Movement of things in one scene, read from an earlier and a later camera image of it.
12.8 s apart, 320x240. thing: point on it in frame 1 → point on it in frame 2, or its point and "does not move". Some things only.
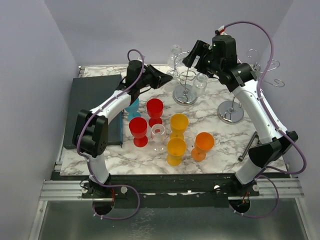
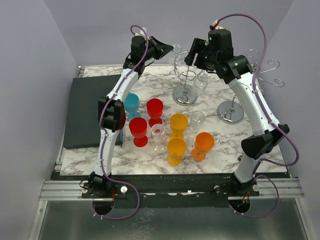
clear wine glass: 158,132 does not move
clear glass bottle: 174,57 does not move
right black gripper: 200,47 does not move
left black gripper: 159,78 → 163,48
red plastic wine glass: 138,127 does not move
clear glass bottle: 174,73 → 196,119
